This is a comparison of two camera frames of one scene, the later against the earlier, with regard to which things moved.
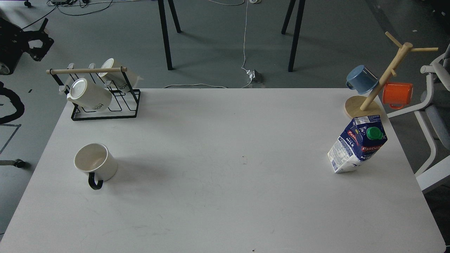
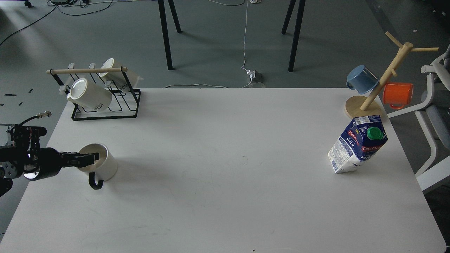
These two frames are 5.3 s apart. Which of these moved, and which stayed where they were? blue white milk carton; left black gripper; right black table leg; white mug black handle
Moved: left black gripper
Stayed: white mug black handle; right black table leg; blue white milk carton
